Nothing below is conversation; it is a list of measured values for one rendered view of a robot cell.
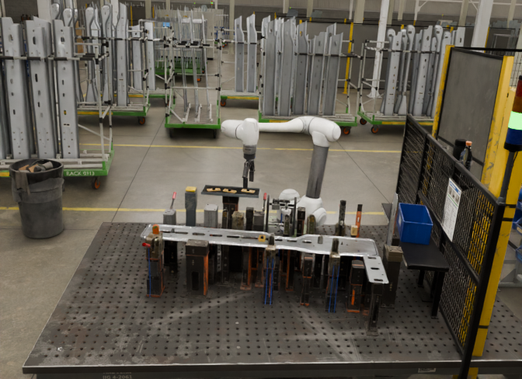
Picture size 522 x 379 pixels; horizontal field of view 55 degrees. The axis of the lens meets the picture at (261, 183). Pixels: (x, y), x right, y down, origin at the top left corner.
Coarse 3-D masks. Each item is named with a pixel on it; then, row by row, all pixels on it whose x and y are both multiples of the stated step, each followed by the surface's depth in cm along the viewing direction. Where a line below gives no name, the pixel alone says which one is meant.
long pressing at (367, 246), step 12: (144, 228) 299; (168, 228) 300; (180, 228) 301; (192, 228) 302; (204, 228) 302; (216, 228) 302; (168, 240) 287; (180, 240) 287; (216, 240) 288; (228, 240) 289; (240, 240) 290; (252, 240) 290; (300, 240) 293; (312, 240) 294; (324, 240) 294; (348, 240) 296; (360, 240) 297; (372, 240) 297; (312, 252) 280; (324, 252) 280; (348, 252) 281; (360, 252) 281; (372, 252) 282
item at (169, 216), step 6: (168, 210) 311; (174, 210) 311; (168, 216) 306; (174, 216) 309; (168, 222) 307; (174, 222) 311; (168, 246) 314; (168, 252) 315; (168, 258) 316; (168, 264) 317
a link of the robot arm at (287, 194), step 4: (284, 192) 361; (288, 192) 361; (292, 192) 360; (296, 192) 363; (280, 196) 362; (284, 196) 359; (288, 196) 358; (292, 196) 358; (296, 196) 359; (292, 200) 358; (280, 208) 362; (280, 212) 363; (280, 216) 365; (292, 220) 365
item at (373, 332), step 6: (372, 288) 255; (378, 288) 253; (372, 294) 256; (378, 294) 254; (372, 300) 256; (378, 300) 255; (372, 306) 257; (378, 306) 257; (372, 312) 258; (378, 312) 258; (372, 318) 259; (366, 324) 267; (372, 324) 260; (366, 330) 262; (372, 330) 261
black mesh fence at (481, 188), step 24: (408, 120) 385; (408, 144) 382; (432, 144) 317; (408, 168) 378; (432, 168) 312; (456, 168) 268; (480, 192) 233; (432, 216) 306; (480, 216) 232; (456, 240) 261; (480, 264) 227; (432, 288) 292; (456, 288) 256; (480, 288) 221; (456, 312) 255; (480, 312) 225; (456, 336) 251
